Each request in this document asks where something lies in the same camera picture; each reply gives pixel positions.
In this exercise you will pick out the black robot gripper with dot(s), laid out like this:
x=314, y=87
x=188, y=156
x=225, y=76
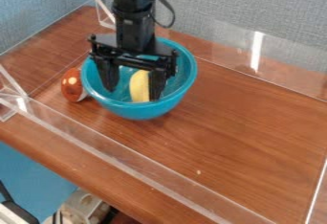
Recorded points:
x=136, y=48

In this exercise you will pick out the yellow toy banana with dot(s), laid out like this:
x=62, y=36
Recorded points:
x=140, y=86

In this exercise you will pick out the blue plastic bowl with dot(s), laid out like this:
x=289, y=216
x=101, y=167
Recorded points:
x=118, y=101

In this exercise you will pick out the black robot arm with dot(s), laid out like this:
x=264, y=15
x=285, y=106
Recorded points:
x=140, y=5

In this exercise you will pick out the brown white toy mushroom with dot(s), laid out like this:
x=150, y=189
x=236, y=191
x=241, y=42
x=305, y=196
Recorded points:
x=73, y=89

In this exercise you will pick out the clear acrylic front barrier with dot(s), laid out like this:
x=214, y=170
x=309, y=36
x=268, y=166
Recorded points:
x=146, y=189

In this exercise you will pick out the clear acrylic barrier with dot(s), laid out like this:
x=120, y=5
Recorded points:
x=274, y=59
x=146, y=189

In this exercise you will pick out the clear acrylic back barrier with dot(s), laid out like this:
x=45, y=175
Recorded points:
x=274, y=59

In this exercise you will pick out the grey box under table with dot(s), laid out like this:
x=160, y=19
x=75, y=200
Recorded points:
x=83, y=208

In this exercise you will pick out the black chair edge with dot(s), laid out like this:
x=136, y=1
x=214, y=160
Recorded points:
x=13, y=214

